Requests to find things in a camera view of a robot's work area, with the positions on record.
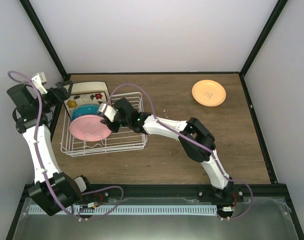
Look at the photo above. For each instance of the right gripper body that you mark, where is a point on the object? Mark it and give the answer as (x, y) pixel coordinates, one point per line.
(115, 129)

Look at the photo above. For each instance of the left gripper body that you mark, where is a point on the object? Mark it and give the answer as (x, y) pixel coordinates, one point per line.
(57, 100)

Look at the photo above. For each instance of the pink round plate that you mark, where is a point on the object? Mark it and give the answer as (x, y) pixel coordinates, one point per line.
(89, 128)

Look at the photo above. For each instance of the teal dotted plate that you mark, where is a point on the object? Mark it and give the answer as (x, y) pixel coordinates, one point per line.
(87, 109)

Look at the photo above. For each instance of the orange round plate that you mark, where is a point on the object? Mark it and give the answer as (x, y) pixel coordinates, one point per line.
(208, 93)

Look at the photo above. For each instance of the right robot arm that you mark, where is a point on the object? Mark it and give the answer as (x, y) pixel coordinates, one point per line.
(196, 140)

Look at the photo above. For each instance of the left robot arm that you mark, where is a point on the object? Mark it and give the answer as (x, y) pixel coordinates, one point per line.
(52, 189)

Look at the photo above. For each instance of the square floral plate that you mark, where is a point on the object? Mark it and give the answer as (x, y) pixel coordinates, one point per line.
(77, 100)

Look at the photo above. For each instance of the cream square plate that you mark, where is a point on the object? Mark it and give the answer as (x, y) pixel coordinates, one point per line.
(89, 87)

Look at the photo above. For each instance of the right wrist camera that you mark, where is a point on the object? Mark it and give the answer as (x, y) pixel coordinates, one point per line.
(106, 111)

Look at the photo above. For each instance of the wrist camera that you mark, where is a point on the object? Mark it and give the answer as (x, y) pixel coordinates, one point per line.
(38, 80)
(106, 111)

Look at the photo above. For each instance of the white wire dish rack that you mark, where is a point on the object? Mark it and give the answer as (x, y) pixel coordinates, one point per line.
(123, 140)

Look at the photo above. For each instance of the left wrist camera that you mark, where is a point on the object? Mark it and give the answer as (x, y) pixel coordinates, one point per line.
(38, 80)

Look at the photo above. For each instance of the slotted cable duct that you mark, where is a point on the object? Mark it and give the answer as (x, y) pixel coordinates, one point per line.
(193, 210)

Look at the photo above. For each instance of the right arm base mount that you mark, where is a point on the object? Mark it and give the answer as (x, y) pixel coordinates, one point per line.
(207, 193)

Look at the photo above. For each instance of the black front frame rail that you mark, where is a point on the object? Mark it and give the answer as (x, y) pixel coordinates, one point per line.
(189, 191)

